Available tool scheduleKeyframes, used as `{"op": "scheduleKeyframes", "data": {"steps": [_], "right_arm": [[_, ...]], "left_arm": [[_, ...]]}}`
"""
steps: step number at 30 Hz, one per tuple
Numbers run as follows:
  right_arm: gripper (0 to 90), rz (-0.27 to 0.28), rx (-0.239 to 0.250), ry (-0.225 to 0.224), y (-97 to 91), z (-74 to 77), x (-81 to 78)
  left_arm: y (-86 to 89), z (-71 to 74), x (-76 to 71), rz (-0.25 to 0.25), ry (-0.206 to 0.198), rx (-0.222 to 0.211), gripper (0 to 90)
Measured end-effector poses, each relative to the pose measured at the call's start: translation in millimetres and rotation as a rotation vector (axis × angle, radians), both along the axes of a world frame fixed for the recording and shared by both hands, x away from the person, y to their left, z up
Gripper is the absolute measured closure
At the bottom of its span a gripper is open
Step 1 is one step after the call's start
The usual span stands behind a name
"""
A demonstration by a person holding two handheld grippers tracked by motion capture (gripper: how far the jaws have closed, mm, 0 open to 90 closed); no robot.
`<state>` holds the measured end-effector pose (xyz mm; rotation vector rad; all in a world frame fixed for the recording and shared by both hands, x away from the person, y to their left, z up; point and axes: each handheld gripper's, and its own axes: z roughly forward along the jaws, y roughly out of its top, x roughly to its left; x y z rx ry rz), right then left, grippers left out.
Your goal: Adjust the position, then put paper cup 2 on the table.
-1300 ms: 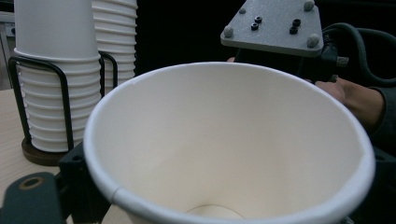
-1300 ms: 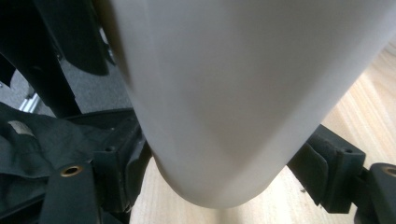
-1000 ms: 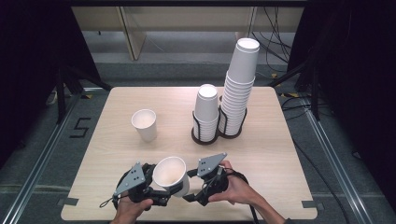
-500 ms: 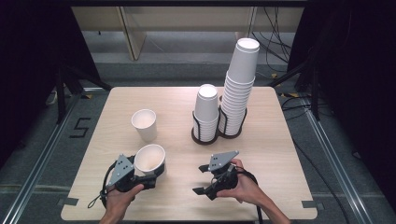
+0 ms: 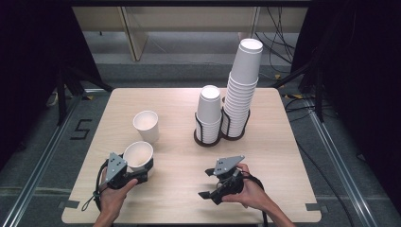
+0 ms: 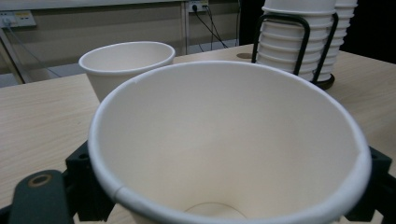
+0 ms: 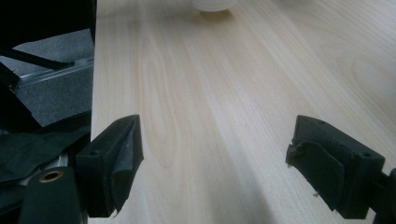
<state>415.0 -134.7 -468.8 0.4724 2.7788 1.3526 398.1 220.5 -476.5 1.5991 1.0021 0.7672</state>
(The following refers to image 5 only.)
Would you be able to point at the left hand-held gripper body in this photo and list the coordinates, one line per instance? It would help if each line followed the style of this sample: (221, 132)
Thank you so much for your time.
(116, 170)

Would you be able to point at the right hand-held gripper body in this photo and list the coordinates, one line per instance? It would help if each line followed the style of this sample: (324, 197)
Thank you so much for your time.
(230, 181)

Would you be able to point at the white paper cup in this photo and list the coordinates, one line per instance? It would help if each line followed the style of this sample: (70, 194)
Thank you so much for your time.
(138, 154)
(148, 127)

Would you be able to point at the short stack of cups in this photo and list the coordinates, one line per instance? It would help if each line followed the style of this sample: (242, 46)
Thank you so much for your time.
(208, 110)

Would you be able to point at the tall stack of cups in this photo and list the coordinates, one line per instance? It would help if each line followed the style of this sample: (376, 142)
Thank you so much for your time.
(244, 72)

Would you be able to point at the person's right hand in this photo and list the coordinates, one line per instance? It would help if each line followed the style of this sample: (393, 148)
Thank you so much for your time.
(250, 194)

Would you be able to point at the person's left hand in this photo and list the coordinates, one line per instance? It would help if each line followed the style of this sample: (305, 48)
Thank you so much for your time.
(112, 198)

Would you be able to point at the yellow tape piece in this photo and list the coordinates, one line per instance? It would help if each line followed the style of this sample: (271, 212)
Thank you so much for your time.
(89, 97)
(296, 96)

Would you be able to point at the black metal stand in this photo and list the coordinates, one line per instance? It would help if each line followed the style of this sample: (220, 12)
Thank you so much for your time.
(61, 94)
(318, 94)

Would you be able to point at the black tape strip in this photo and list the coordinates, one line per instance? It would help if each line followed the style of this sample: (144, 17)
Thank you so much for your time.
(315, 207)

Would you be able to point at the black curtain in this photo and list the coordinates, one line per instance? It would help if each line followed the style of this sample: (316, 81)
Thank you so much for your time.
(28, 63)
(365, 78)

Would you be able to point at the light wooden furniture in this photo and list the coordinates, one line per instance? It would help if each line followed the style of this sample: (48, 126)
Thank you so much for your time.
(189, 19)

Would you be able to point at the metal floor rail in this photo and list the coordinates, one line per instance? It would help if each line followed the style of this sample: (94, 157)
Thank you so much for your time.
(41, 164)
(340, 164)

